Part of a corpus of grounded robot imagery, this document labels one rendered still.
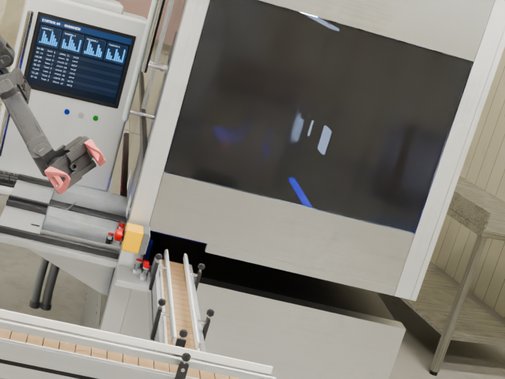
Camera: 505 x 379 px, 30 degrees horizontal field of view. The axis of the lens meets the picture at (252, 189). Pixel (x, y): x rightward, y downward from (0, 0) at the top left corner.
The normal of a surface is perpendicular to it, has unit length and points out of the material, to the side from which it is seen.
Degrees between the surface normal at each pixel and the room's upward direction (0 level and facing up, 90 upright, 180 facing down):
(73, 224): 0
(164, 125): 90
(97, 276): 90
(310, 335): 90
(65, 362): 90
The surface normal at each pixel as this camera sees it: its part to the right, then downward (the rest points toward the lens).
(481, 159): -0.90, -0.17
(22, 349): 0.12, 0.27
